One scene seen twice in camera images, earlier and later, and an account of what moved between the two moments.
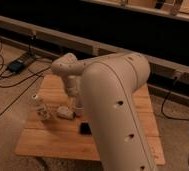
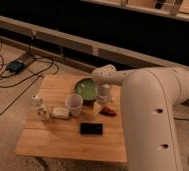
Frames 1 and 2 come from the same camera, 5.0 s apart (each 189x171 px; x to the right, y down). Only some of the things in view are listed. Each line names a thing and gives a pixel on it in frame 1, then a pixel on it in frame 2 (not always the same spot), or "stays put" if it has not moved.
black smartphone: [85, 128] stays put
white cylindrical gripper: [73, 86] -> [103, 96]
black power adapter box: [16, 66] stays put
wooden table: [67, 134] stays put
